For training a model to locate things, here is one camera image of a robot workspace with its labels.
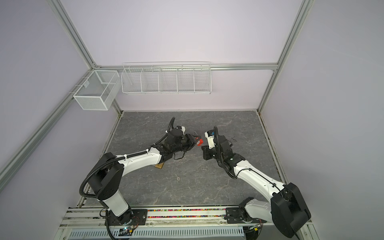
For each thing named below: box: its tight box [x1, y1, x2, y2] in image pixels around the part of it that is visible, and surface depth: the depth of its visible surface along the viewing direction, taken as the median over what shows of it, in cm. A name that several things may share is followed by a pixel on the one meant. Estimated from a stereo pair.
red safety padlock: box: [195, 137, 204, 147], surface depth 84 cm
